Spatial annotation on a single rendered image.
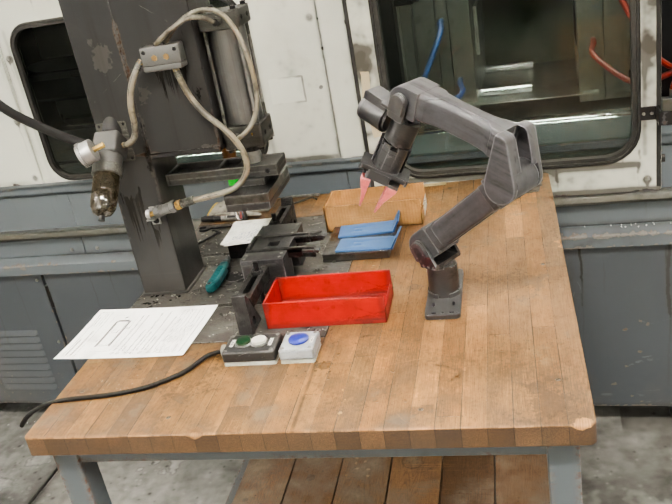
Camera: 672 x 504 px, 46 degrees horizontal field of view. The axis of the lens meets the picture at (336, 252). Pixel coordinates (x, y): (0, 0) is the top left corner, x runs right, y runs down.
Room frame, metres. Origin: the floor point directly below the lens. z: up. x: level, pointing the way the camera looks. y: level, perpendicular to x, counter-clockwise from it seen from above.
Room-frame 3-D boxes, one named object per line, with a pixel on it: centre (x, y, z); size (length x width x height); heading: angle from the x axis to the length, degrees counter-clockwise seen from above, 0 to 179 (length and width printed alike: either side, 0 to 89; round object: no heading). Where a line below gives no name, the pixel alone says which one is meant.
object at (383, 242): (1.73, -0.08, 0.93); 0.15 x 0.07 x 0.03; 72
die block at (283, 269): (1.70, 0.14, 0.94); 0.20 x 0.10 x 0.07; 166
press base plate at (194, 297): (1.74, 0.21, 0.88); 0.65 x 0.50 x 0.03; 166
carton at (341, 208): (1.93, -0.12, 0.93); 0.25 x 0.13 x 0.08; 76
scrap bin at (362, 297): (1.46, 0.03, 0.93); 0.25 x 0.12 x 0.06; 76
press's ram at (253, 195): (1.70, 0.21, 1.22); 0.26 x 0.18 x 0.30; 76
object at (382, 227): (1.82, -0.09, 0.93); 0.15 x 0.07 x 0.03; 79
